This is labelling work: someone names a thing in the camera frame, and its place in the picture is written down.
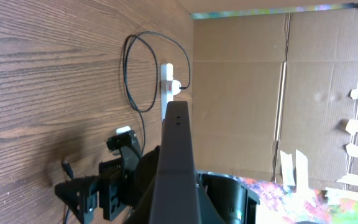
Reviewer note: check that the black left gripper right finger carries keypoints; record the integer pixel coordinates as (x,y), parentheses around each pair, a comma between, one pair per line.
(209,214)

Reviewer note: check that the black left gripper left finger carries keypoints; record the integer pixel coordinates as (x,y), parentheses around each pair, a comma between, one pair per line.
(141,214)

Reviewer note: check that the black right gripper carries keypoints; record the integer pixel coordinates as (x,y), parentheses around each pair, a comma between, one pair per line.
(118,188)

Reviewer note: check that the Samsung Galaxy smartphone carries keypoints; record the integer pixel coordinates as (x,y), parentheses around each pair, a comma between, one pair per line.
(175,197)

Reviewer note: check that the white charger plug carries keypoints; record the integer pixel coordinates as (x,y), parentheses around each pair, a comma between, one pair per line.
(173,87)

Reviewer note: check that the white power strip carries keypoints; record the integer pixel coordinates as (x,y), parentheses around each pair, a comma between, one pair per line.
(166,71)

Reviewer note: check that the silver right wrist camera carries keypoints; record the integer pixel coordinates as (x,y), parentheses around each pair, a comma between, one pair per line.
(122,130)

